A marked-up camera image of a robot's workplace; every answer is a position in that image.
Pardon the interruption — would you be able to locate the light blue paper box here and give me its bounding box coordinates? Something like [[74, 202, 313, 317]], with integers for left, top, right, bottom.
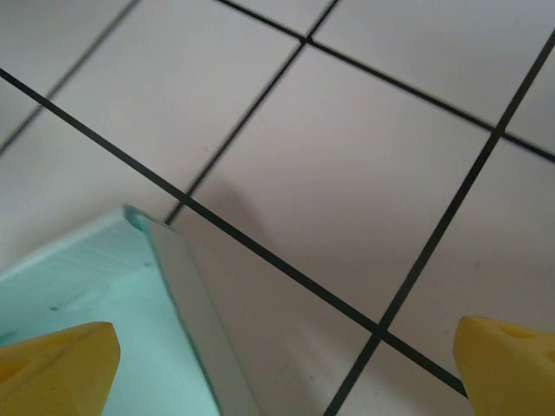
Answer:
[[0, 204, 261, 416]]

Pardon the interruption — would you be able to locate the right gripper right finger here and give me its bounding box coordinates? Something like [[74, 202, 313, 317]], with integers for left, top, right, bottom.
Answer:
[[454, 315, 555, 416]]

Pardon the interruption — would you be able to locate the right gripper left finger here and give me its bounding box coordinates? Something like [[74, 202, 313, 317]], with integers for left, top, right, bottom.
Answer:
[[0, 321, 121, 416]]

